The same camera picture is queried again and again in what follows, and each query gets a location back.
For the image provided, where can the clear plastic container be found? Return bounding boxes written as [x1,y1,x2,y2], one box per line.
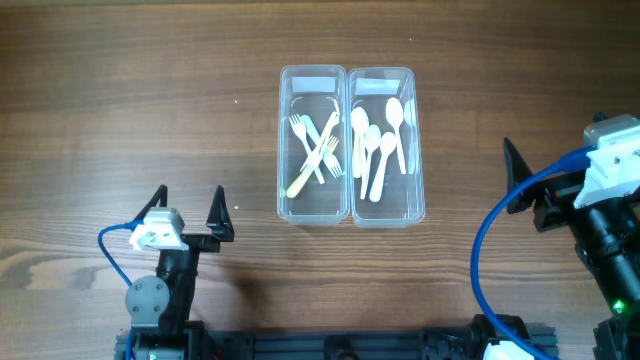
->
[276,64,349,226]
[347,67,426,228]

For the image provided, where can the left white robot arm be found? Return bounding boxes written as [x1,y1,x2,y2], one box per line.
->
[114,185,235,359]

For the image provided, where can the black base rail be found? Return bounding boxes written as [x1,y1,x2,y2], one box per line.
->
[114,317,532,360]

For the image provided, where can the yellow plastic spoon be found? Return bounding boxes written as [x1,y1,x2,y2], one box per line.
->
[352,131,361,178]

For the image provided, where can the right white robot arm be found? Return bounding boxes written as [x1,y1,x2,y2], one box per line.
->
[507,113,639,359]

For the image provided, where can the right blue cable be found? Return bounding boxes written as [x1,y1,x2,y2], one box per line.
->
[470,144,599,360]

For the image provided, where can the white plastic fork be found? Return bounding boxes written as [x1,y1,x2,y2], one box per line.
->
[289,114,320,154]

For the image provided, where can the beige plastic fork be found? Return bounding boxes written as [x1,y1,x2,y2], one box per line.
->
[301,104,340,170]

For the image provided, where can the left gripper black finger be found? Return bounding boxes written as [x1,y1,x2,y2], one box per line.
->
[206,185,235,242]
[134,185,168,221]

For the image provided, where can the left blue cable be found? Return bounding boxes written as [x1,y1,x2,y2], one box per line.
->
[97,221,146,360]

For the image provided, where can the translucent plastic fork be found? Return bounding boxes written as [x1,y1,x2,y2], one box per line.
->
[301,112,343,178]

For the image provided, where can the right clear plastic container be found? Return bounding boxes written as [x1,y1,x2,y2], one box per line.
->
[347,67,426,228]

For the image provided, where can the blue cable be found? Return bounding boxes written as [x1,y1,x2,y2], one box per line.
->
[97,221,146,360]
[470,144,599,360]

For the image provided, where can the white plastic spoon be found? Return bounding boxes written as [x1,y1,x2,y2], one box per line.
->
[351,107,369,199]
[385,97,406,175]
[369,132,396,202]

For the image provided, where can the yellow plastic fork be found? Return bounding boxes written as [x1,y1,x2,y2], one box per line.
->
[285,135,339,198]

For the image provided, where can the left clear plastic container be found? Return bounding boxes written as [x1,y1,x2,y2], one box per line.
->
[276,64,349,226]

